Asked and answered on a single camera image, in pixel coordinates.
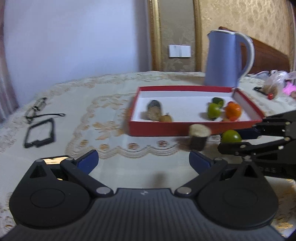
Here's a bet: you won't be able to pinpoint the large green tomato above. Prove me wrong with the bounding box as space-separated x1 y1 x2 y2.
221 130 242 144

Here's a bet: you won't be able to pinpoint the green cucumber chunk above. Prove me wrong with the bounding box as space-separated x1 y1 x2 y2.
212 97 224 108

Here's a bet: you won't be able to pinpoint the dark sugarcane piece outside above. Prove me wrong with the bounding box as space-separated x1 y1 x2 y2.
189 124 212 152

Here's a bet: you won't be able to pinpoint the yellow-brown longan fruit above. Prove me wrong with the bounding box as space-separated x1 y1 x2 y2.
159 113 173 123

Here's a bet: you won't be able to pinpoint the small red tomato far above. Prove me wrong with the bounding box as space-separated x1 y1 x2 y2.
267 93 273 100

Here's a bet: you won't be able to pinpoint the clear plastic bag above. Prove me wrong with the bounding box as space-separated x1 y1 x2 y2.
262 71 295 98

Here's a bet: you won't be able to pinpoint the black flat object far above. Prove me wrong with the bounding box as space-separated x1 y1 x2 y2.
253 86 268 95

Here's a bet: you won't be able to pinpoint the orange tangerine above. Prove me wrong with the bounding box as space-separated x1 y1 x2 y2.
225 101 242 121

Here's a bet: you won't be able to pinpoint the wooden bed headboard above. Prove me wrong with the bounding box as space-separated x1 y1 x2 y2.
218 26 291 74

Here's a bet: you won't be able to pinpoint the cream embroidered tablecloth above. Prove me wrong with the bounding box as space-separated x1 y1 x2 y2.
1 71 295 240

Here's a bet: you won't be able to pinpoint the blue electric kettle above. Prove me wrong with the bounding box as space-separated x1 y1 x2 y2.
204 30 255 87

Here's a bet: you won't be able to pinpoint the black eyeglasses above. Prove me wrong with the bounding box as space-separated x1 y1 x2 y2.
24 97 66 124

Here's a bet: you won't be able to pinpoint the pink patterned curtain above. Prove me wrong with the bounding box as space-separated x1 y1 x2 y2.
0 1 19 123

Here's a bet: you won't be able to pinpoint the red shallow cardboard box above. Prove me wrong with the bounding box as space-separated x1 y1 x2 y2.
128 85 264 137

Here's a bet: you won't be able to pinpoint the dark sugarcane piece in box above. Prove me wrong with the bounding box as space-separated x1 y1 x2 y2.
147 100 163 121

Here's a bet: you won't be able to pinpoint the black square frame holder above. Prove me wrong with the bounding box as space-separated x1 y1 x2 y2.
23 118 56 149

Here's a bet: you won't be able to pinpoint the white wall switch panel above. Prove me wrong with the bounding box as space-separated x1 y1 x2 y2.
168 45 191 58

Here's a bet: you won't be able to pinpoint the gold wall moulding frame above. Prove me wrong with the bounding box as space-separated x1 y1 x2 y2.
147 1 202 72

